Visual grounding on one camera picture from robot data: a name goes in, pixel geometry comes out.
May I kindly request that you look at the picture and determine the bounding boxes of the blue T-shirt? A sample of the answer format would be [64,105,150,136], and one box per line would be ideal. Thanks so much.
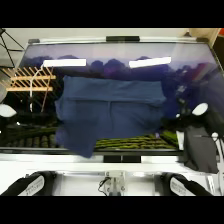
[54,74,168,159]

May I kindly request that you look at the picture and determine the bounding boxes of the dark grey garment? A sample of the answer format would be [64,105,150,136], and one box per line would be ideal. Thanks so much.
[182,125,220,175]

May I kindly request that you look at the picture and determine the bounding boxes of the black tripod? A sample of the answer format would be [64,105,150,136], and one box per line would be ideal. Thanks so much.
[0,28,26,68]

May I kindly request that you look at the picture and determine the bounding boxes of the silver frame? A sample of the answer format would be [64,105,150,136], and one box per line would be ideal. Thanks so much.
[0,152,224,197]

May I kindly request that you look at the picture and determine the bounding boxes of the black cable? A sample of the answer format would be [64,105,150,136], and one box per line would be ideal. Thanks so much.
[97,177,113,196]

